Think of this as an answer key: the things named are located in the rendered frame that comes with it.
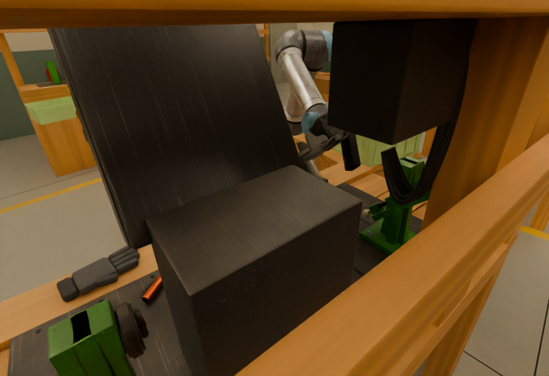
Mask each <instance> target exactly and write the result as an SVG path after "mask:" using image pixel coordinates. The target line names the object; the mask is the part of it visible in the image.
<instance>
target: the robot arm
mask: <svg viewBox="0 0 549 376"><path fill-rule="evenodd" d="M332 40H333V36H332V35H331V34H330V33H329V32H328V31H326V30H320V29H318V30H308V29H292V30H289V31H287V32H286V33H284V34H283V35H282V36H281V37H280V38H279V40H278V42H277V43H276V46H275V50H274V56H275V59H276V62H277V64H278V66H279V68H280V69H282V70H283V71H284V73H285V74H286V77H287V79H288V81H289V83H290V85H291V88H292V89H291V91H290V95H289V98H288V103H287V106H285V107H284V108H283V109H284V112H285V114H286V117H287V120H288V124H289V127H290V129H291V132H292V135H293V136H297V135H301V134H302V133H304V134H305V139H306V142H307V144H306V143H305V142H304V141H300V142H298V143H297V148H298V149H299V152H302V151H303V150H305V149H307V148H310V153H308V154H307V155H305V156H304V157H303V158H301V161H310V160H311V159H312V160H314V159H316V158H317V157H319V156H320V155H321V154H323V153H324V152H325V151H330V150H331V149H332V148H333V147H335V146H336V145H338V144H339V143H340V142H341V150H342V155H343V161H344V166H345V170H346V171H354V170H355V169H357V168H358V167H359V166H360V165H361V162H360V158H359V150H358V145H357V140H356V134H354V133H351V132H347V131H344V130H341V129H339V128H334V127H331V126H328V125H327V121H328V107H327V106H326V104H325V102H324V99H323V97H322V96H321V94H320V93H319V90H318V88H317V87H316V85H315V82H314V80H315V76H316V74H317V72H319V71H320V70H322V68H323V66H324V63H325V62H326V63H328V62H329V61H331V55H332Z"/></svg>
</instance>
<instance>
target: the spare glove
mask: <svg viewBox="0 0 549 376"><path fill-rule="evenodd" d="M139 258H140V254H139V253H138V250H137V249H134V248H129V247H128V246H125V247H123V248H121V249H119V250H118V251H116V252H114V253H112V254H110V255H109V256H108V258H107V257H103V258H101V259H99V260H97V261H95V262H93V263H91V264H89V265H87V266H85V267H83V268H81V269H79V270H77V271H75V272H74V273H73V274H72V277H71V278H70V277H67V278H65V279H63V280H61V281H59V282H58V283H57V286H56V287H57V288H58V290H59V292H60V295H61V297H62V299H63V301H65V302H69V301H70V300H72V299H74V298H76V297H77V296H78V293H80V294H82V295H84V294H86V293H89V292H91V291H92V290H93V289H96V288H98V287H101V286H105V285H107V284H112V283H115V282H117V281H118V274H121V273H123V272H124V271H127V270H129V269H131V268H133V267H134V266H137V265H138V260H137V259H139Z"/></svg>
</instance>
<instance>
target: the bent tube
mask: <svg viewBox="0 0 549 376"><path fill-rule="evenodd" d="M308 153H310V148H307V149H305V150H303V151H302V152H300V153H298V154H299V156H300V159H301V158H303V157H304V156H305V155H307V154H308ZM301 163H302V166H303V168H304V171H306V172H308V173H310V174H312V175H314V176H316V177H318V178H320V179H322V180H323V178H322V177H321V175H320V174H319V171H318V169H317V168H316V166H315V164H314V163H313V161H312V159H311V160H310V161H301Z"/></svg>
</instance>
